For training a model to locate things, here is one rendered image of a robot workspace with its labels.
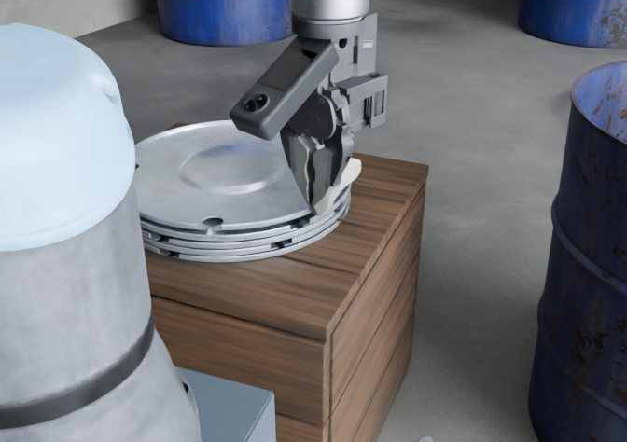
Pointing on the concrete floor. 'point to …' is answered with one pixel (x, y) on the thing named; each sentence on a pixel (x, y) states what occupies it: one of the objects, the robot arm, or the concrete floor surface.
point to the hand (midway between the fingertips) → (313, 207)
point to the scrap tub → (587, 274)
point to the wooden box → (310, 311)
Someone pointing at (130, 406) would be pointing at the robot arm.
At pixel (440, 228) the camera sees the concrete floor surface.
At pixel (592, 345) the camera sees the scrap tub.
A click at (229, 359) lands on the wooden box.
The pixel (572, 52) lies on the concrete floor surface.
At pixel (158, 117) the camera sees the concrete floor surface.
